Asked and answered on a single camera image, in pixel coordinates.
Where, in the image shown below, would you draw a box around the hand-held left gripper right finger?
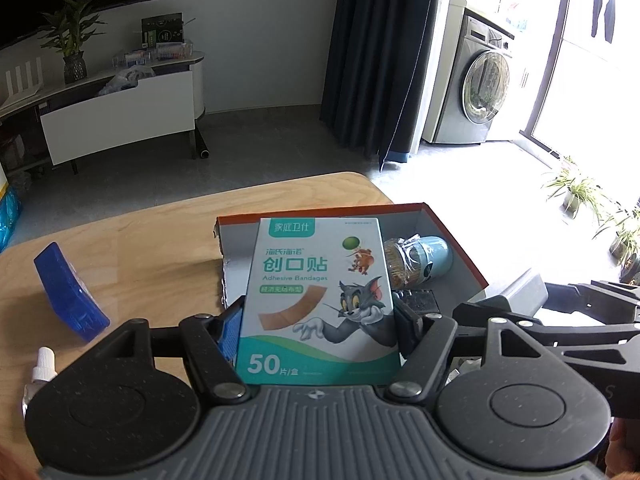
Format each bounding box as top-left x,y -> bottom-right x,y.
387,301 -> 568,405

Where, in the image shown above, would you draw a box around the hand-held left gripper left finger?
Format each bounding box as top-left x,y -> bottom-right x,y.
105,296 -> 253,405

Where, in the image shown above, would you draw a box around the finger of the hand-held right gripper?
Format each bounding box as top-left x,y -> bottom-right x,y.
545,281 -> 640,323
452,300 -> 640,357

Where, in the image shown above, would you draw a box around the black rectangular box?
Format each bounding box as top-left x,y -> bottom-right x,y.
395,287 -> 441,316

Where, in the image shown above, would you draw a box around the white power adapter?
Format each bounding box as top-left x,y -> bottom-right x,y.
477,269 -> 551,322

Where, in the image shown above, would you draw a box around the cartoon bandage box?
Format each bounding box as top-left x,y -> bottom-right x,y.
235,217 -> 402,387

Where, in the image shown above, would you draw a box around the person's right hand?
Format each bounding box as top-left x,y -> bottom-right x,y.
605,412 -> 640,480

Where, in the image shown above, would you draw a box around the green potted plant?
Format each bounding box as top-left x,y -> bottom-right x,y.
542,157 -> 608,221
595,200 -> 640,286

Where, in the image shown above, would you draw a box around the blue toothpick holder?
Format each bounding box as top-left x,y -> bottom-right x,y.
382,234 -> 453,291

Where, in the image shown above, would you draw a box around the blue plastic package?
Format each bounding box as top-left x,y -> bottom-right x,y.
33,241 -> 111,345

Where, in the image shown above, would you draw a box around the small white bottle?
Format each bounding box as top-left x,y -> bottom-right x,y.
21,347 -> 58,418

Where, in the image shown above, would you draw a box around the silver washing machine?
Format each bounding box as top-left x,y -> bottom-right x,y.
432,7 -> 516,145

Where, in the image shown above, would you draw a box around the white tv cabinet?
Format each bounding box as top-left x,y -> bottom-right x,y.
0,50 -> 206,176

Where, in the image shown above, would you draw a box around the blue plastic bag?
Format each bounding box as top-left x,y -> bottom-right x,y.
0,187 -> 23,253

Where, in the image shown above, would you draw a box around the crumpled clear plastic bag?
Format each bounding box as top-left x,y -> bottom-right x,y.
97,65 -> 156,96

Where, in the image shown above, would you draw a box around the dark blue curtain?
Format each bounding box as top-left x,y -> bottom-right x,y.
320,0 -> 443,171

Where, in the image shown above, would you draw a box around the clear plastic box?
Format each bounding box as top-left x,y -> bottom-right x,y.
112,49 -> 151,67
156,40 -> 193,61

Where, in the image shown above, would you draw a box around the dark hanging clothes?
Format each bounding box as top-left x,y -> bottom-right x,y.
590,0 -> 621,43

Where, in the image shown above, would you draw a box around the bamboo plant in dark vase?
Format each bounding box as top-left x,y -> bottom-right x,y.
42,0 -> 106,85

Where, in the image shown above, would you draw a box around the dark green box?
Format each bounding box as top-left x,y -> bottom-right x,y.
141,12 -> 186,46

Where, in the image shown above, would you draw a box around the white router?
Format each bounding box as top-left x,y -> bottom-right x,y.
0,57 -> 45,111

